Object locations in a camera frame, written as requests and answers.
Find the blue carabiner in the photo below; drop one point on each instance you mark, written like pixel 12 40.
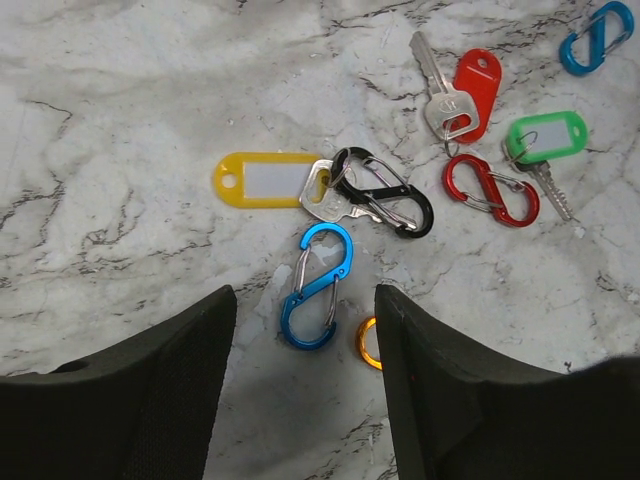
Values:
pixel 599 47
pixel 303 291

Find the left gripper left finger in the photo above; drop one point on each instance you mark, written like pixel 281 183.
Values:
pixel 143 408

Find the orange carabiner upper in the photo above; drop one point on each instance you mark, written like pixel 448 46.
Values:
pixel 361 343

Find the red carabiner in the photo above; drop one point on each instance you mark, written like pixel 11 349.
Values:
pixel 493 201

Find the red tag key near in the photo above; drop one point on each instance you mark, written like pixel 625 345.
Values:
pixel 458 110

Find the black carabiner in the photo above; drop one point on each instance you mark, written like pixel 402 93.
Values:
pixel 373 197

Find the yellow tag key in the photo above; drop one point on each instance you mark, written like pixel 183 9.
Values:
pixel 271 180

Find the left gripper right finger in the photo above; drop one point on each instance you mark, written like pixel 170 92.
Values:
pixel 461 410

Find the green tag key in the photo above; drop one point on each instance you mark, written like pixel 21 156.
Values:
pixel 533 141

